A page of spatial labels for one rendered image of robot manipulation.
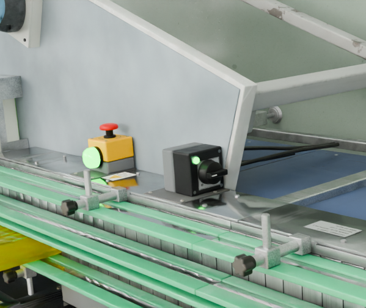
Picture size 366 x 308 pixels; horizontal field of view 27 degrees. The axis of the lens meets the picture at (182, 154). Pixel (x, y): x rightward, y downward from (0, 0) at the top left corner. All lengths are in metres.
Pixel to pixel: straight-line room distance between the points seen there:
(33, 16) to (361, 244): 1.07
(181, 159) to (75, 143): 0.52
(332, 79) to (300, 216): 0.44
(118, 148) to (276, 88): 0.36
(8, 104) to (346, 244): 1.16
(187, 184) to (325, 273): 0.41
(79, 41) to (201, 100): 0.43
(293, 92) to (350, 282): 0.58
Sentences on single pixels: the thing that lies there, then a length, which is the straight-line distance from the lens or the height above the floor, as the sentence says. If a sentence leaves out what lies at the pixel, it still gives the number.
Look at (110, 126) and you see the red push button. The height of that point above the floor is 0.80.
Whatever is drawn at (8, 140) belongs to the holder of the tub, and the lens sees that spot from 2.03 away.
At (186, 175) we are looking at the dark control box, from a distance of 1.37.
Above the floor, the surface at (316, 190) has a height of 0.66.
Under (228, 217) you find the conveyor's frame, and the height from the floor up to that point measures 0.88.
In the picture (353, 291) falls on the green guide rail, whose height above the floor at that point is 0.95.
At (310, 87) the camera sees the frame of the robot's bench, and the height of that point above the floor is 0.52.
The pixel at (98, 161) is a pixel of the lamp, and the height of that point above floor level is 0.84.
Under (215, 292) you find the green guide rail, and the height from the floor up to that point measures 0.95.
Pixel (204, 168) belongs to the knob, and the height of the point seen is 0.81.
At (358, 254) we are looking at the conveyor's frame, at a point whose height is 0.88.
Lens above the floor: 1.66
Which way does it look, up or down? 37 degrees down
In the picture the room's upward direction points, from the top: 103 degrees counter-clockwise
